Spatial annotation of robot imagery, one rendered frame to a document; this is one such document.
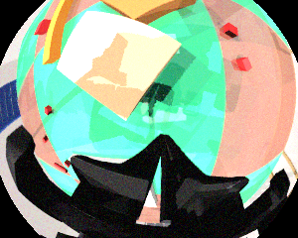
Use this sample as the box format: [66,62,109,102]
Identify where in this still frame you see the red bar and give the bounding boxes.
[54,163,68,173]

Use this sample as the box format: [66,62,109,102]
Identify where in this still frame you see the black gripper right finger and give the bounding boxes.
[160,134,249,223]

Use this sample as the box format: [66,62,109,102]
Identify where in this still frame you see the orange rectangular block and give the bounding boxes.
[101,0,197,25]

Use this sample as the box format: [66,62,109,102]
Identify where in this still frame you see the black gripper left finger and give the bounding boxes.
[70,134,165,219]

